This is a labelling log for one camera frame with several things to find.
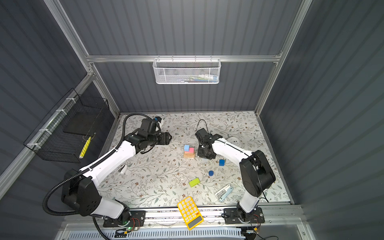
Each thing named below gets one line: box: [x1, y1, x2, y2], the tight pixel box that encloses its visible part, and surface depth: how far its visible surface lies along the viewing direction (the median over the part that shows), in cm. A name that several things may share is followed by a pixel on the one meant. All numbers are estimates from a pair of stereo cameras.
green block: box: [189, 177, 201, 188], surface depth 86 cm
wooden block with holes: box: [183, 152, 195, 158], surface depth 98 cm
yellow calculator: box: [177, 196, 204, 231], surface depth 76 cm
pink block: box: [184, 147, 195, 154], surface depth 95 cm
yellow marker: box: [79, 136, 92, 159], surface depth 70 cm
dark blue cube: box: [218, 159, 226, 167], surface depth 94 cm
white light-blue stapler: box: [215, 184, 234, 202], surface depth 82 cm
